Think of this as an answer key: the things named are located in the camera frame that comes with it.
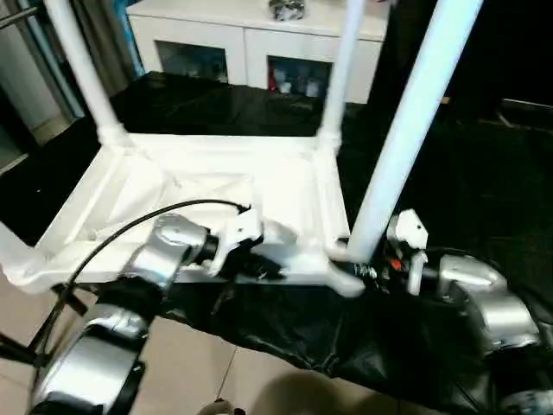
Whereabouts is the white plastic table top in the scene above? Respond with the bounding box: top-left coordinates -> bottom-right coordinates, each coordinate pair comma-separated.
0,131 -> 368,299

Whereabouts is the white plastic table leg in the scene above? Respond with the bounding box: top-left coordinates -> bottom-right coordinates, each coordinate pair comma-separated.
317,0 -> 367,152
346,0 -> 484,264
42,0 -> 130,150
0,223 -> 44,295

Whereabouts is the black work mat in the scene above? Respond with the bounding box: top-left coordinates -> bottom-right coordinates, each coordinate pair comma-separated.
0,71 -> 553,415

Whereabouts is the black flat panel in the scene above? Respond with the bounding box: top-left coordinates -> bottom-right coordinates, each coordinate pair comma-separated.
503,98 -> 553,112

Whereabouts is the white cabinet with glass doors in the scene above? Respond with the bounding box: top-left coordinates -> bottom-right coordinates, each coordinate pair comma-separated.
127,0 -> 390,105

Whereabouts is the grey brown curtain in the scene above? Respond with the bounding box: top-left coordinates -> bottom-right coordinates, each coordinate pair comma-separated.
71,0 -> 146,99

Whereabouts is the dark metallic object on cabinet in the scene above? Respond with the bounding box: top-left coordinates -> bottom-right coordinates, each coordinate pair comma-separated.
268,0 -> 308,22

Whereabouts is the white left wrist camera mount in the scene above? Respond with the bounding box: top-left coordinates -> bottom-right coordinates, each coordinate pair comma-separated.
207,210 -> 265,278

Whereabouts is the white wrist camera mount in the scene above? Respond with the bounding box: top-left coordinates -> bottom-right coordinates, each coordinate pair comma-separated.
207,210 -> 265,278
388,209 -> 429,297

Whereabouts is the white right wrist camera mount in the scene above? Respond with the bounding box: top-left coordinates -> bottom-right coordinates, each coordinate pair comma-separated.
388,209 -> 429,297

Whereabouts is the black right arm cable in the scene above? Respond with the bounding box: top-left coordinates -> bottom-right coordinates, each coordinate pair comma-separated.
421,245 -> 502,265

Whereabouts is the black metal table frame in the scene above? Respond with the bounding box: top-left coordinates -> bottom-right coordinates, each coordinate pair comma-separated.
0,283 -> 87,368

